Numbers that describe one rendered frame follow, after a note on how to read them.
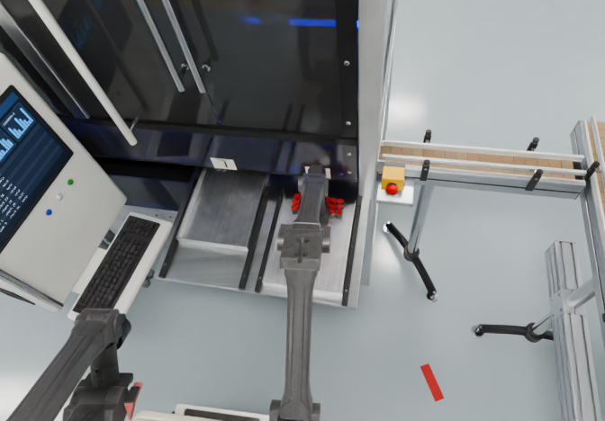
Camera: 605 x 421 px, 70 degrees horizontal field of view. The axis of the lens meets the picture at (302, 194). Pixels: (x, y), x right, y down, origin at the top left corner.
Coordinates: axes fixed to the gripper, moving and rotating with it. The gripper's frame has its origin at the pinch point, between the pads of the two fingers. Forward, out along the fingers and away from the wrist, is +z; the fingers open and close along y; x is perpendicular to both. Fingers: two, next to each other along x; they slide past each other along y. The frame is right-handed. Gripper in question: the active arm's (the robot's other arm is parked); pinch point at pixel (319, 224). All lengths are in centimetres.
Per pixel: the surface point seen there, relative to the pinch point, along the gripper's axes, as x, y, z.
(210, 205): 40.1, 15.6, 5.3
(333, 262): -3.4, -11.6, 5.8
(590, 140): -98, 23, 1
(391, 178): -25.0, 9.1, -9.3
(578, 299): -88, -23, 32
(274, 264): 16.6, -10.6, 5.7
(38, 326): 161, 6, 93
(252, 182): 24.1, 24.1, 5.2
